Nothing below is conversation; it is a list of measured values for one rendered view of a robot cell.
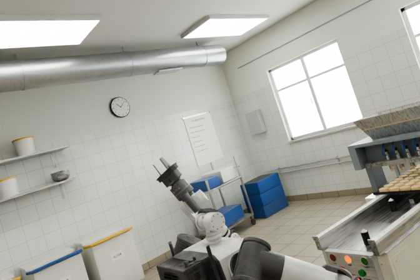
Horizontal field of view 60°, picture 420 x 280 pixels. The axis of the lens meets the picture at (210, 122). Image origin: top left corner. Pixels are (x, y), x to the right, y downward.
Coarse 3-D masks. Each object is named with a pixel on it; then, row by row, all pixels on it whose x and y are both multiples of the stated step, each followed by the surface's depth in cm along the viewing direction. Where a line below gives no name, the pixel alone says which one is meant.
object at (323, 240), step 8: (376, 200) 194; (384, 200) 198; (360, 208) 189; (368, 208) 189; (376, 208) 193; (352, 216) 181; (360, 216) 185; (368, 216) 188; (336, 224) 176; (344, 224) 177; (352, 224) 180; (328, 232) 170; (336, 232) 173; (344, 232) 176; (320, 240) 166; (328, 240) 169; (336, 240) 172; (320, 248) 166
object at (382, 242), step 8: (416, 208) 163; (408, 216) 157; (416, 216) 161; (392, 224) 153; (400, 224) 153; (408, 224) 156; (416, 224) 159; (384, 232) 148; (392, 232) 149; (400, 232) 152; (408, 232) 155; (368, 240) 144; (376, 240) 143; (384, 240) 145; (392, 240) 148; (376, 248) 142; (384, 248) 144
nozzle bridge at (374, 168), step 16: (352, 144) 227; (368, 144) 215; (384, 144) 216; (400, 144) 208; (352, 160) 226; (368, 160) 227; (384, 160) 215; (400, 160) 205; (416, 160) 198; (368, 176) 231; (384, 176) 235
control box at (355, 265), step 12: (336, 252) 159; (348, 252) 154; (360, 252) 151; (372, 252) 147; (336, 264) 161; (348, 264) 155; (360, 264) 150; (372, 264) 145; (360, 276) 152; (372, 276) 147
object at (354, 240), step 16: (384, 208) 195; (400, 208) 188; (368, 224) 179; (384, 224) 172; (352, 240) 166; (400, 240) 150; (416, 240) 155; (384, 256) 144; (400, 256) 147; (416, 256) 152; (384, 272) 145; (400, 272) 144; (416, 272) 150
